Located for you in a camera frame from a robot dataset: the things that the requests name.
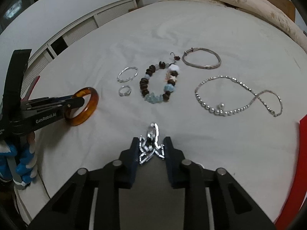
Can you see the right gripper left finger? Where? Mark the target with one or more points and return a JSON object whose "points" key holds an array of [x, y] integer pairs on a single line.
{"points": [[90, 199]]}

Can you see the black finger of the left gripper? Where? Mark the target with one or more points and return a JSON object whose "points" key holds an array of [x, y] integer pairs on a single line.
{"points": [[46, 102]]}

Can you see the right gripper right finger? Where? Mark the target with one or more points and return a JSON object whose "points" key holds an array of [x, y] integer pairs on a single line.
{"points": [[212, 198]]}

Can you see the amber resin bangle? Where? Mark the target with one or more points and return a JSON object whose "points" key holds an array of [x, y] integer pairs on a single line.
{"points": [[87, 111]]}

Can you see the thin silver bangle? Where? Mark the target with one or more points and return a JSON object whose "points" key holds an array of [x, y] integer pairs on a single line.
{"points": [[201, 58]]}

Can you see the red jewelry box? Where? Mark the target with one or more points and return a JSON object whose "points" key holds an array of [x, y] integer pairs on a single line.
{"points": [[297, 190]]}

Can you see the blue white gloved hand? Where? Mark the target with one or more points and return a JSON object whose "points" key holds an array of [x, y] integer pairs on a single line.
{"points": [[26, 169]]}

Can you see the red box lid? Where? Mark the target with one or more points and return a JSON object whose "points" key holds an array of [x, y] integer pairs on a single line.
{"points": [[31, 88]]}

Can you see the white low cabinet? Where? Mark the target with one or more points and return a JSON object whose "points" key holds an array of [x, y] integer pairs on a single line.
{"points": [[72, 33]]}

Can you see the white bed sheet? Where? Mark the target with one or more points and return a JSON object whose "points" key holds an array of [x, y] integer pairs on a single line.
{"points": [[242, 116]]}

